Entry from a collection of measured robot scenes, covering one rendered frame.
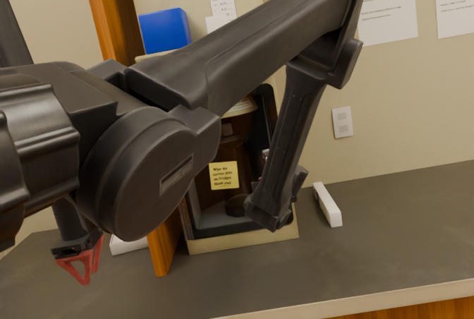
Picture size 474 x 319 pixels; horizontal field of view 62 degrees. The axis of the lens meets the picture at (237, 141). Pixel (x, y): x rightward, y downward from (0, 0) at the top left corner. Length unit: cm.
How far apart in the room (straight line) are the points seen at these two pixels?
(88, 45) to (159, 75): 130
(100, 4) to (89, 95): 80
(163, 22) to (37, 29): 77
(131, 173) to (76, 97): 5
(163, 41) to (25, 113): 78
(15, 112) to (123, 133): 6
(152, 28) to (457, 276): 86
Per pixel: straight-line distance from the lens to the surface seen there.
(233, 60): 31
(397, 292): 95
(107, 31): 100
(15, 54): 80
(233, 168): 107
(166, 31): 95
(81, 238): 83
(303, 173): 84
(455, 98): 169
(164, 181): 24
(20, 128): 19
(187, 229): 115
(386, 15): 157
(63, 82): 23
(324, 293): 94
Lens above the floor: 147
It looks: 12 degrees down
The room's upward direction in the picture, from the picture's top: 10 degrees counter-clockwise
